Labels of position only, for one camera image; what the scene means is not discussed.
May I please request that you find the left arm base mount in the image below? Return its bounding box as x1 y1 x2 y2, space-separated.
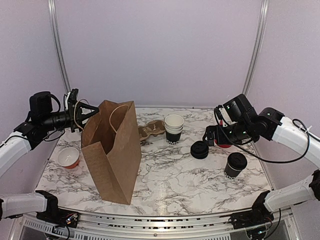
35 190 80 228

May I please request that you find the right aluminium frame post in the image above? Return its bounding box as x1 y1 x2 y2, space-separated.
242 0 270 96

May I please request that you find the red cylindrical holder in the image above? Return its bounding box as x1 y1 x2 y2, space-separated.
214 126 231 148

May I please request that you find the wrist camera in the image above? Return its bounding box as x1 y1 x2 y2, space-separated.
222 93 258 124
63 88 79 111

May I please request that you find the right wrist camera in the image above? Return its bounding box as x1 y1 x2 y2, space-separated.
222 93 258 124

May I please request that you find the stack of black lids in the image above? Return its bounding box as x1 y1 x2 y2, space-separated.
190 140 209 160

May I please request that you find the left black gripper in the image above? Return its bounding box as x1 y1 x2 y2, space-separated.
41 100 99 132

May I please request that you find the left aluminium frame post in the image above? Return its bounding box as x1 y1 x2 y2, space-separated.
48 0 71 92

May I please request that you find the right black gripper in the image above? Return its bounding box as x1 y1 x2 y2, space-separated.
203 120 253 147

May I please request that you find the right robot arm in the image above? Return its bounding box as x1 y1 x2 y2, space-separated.
247 111 320 224

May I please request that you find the black cup lid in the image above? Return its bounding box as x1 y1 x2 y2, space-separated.
227 152 248 171

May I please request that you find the stack of paper cups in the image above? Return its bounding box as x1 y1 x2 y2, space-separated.
164 114 185 145

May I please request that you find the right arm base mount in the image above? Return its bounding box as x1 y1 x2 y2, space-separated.
228 190 275 230

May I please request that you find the orange white bowl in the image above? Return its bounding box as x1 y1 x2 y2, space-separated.
57 147 80 169

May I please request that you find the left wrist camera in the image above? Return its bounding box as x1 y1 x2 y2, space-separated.
63 88 79 111

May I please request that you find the cardboard cup carrier tray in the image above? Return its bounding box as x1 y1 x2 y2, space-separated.
138 120 166 142

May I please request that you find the brown paper bag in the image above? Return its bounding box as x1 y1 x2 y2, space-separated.
81 100 142 205

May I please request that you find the black takeout coffee cup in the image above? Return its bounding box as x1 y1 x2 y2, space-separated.
224 152 248 180

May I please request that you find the aluminium frame post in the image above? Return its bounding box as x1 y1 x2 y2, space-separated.
242 0 270 96
48 0 71 92

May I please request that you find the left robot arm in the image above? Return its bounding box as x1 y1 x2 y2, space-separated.
0 88 100 223

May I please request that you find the aluminium front rail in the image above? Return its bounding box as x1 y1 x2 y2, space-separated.
8 208 301 240

